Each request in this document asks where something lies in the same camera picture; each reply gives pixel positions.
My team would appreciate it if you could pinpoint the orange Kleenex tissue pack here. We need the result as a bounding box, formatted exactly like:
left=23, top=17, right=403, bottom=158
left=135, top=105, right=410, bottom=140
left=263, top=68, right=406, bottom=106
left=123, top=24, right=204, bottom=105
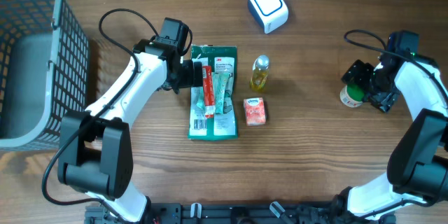
left=244, top=97, right=267, bottom=126

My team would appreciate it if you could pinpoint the white barcode scanner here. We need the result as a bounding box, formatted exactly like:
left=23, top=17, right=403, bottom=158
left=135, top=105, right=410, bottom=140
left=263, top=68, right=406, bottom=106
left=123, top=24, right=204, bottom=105
left=248, top=0, right=289, bottom=34

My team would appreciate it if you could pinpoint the left black camera cable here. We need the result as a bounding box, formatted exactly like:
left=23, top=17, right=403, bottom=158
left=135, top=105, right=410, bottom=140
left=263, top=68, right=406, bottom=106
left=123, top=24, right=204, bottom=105
left=41, top=8, right=193, bottom=207

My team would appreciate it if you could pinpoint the grey plastic mesh basket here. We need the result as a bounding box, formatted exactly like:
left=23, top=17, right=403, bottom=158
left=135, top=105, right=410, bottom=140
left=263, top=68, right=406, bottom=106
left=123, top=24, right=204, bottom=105
left=1, top=0, right=90, bottom=151

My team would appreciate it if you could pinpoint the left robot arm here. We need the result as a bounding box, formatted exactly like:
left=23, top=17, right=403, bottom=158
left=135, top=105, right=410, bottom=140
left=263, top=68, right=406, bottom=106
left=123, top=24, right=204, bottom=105
left=57, top=17, right=202, bottom=223

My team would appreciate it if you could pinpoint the pale green wipes packet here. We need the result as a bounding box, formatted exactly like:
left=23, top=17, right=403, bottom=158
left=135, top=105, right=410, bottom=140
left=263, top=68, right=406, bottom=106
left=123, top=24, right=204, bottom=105
left=212, top=71, right=232, bottom=115

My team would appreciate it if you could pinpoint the green lid white jar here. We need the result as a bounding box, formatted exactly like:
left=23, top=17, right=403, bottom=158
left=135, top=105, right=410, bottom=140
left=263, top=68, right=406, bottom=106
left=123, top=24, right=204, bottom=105
left=339, top=84, right=365, bottom=108

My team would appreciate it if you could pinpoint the red sachet packet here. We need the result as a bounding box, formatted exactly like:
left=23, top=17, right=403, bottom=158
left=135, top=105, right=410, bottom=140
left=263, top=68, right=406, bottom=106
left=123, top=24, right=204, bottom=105
left=202, top=66, right=215, bottom=118

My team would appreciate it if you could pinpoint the green 3M gloves package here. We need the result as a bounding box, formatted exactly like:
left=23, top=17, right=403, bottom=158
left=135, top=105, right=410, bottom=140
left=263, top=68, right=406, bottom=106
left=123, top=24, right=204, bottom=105
left=188, top=45, right=238, bottom=141

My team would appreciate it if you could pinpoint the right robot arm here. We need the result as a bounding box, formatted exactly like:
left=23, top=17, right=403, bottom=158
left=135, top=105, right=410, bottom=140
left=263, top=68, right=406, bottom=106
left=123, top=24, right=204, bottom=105
left=311, top=30, right=447, bottom=223

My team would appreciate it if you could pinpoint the yellow liquid clear bottle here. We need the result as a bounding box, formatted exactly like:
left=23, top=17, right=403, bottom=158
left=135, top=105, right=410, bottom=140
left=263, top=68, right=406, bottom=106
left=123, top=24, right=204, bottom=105
left=250, top=55, right=270, bottom=92

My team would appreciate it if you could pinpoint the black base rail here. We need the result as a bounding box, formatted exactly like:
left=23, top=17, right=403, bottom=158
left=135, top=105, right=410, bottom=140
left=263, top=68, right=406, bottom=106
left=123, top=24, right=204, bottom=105
left=83, top=201, right=397, bottom=224

